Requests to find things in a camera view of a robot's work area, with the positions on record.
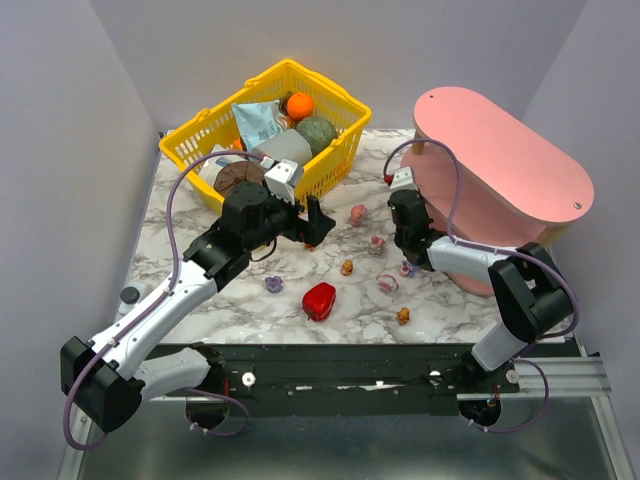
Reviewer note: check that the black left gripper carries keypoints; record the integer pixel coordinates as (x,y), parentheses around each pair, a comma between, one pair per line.
(304,228)

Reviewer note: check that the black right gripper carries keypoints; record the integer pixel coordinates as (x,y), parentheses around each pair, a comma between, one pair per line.
(401,206)

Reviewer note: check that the pink pig toy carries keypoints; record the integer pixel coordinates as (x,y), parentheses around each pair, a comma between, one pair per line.
(357,214)

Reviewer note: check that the purple bunny toy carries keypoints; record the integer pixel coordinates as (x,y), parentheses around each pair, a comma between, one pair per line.
(408,270)

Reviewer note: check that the pink ring toy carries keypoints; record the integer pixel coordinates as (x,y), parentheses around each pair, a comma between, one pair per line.
(387,283)

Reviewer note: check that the purple flower toy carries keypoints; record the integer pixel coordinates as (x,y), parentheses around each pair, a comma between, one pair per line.
(274,284)

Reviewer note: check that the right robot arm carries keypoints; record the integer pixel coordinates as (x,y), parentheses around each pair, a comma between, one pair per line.
(532,296)

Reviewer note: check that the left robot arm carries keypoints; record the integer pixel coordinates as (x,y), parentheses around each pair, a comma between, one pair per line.
(110,376)

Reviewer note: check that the pink three-tier shelf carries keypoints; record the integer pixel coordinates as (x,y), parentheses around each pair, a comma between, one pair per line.
(489,176)

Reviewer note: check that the red bell pepper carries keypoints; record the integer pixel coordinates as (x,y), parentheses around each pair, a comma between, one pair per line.
(319,301)

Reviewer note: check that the grey paper towel roll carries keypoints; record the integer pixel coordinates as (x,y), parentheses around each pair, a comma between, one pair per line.
(287,145)

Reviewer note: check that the green melon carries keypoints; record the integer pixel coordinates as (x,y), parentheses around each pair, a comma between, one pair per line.
(318,132)

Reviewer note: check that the light blue chips bag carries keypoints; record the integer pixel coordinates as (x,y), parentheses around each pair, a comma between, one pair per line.
(257,122)

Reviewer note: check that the yellow plastic shopping basket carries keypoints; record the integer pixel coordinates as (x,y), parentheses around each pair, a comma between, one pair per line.
(213,131)

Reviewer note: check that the white bottle black cap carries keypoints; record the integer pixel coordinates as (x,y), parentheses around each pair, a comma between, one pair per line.
(131,295)

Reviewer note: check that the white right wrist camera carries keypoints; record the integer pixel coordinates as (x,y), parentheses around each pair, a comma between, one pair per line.
(401,179)

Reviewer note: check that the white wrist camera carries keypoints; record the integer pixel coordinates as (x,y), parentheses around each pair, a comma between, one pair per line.
(401,179)
(281,177)

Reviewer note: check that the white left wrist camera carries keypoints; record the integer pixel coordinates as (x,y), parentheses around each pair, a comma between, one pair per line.
(281,177)

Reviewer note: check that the white package blue handle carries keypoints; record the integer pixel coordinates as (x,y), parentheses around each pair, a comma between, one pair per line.
(213,166)

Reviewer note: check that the black mounting rail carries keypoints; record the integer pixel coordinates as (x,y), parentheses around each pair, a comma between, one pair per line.
(343,380)

